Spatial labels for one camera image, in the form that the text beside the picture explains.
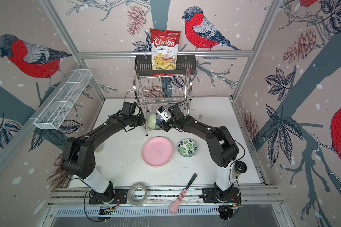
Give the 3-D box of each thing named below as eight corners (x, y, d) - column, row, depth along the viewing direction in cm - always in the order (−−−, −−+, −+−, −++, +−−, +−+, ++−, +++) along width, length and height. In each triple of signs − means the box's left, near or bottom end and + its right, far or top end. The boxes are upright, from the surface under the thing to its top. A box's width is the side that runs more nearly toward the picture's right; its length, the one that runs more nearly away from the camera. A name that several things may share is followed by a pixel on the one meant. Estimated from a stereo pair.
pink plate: (141, 166, 85) (140, 164, 83) (145, 139, 97) (144, 136, 95) (173, 166, 85) (173, 164, 83) (173, 139, 97) (173, 136, 95)
